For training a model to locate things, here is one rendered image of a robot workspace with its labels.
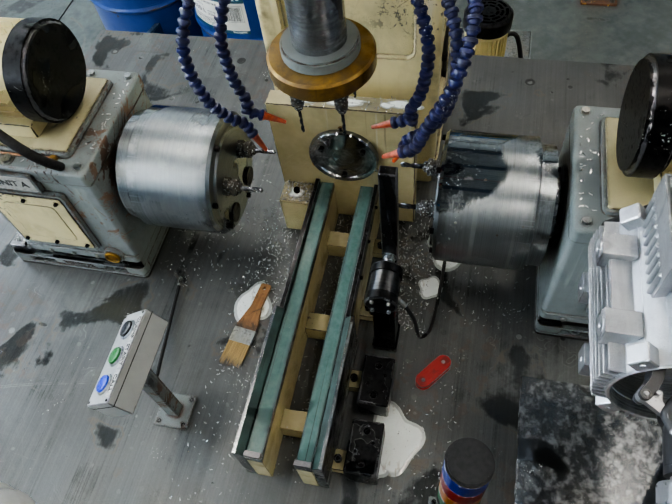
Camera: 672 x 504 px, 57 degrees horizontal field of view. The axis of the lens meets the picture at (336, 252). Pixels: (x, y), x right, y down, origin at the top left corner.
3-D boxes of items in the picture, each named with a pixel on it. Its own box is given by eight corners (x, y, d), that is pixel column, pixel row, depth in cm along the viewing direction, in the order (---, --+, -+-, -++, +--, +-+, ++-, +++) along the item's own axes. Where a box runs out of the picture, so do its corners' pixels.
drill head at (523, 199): (405, 182, 137) (406, 97, 117) (600, 201, 130) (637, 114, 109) (387, 277, 124) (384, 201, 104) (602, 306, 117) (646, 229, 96)
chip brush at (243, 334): (257, 282, 140) (256, 280, 139) (277, 288, 139) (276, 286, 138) (218, 363, 130) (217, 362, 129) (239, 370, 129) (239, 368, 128)
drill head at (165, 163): (132, 154, 150) (88, 73, 129) (277, 169, 143) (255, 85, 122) (90, 238, 137) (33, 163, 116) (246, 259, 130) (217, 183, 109)
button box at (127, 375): (148, 327, 113) (124, 313, 110) (170, 321, 108) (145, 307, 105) (111, 417, 104) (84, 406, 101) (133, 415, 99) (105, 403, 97)
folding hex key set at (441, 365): (442, 355, 127) (443, 351, 125) (454, 366, 125) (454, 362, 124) (411, 382, 124) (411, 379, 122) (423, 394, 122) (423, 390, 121)
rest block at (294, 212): (292, 208, 151) (284, 177, 141) (320, 212, 149) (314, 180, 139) (286, 228, 148) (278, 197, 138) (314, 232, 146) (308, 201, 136)
